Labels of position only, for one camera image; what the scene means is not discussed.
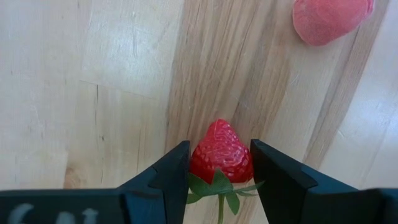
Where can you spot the pink fuzzy toy ball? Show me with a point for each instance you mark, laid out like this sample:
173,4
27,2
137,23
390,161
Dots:
329,18

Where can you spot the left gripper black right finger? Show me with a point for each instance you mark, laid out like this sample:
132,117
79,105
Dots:
280,186

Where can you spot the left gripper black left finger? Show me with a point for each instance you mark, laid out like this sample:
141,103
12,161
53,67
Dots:
164,193

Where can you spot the red toy strawberry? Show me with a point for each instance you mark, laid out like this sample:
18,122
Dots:
220,155

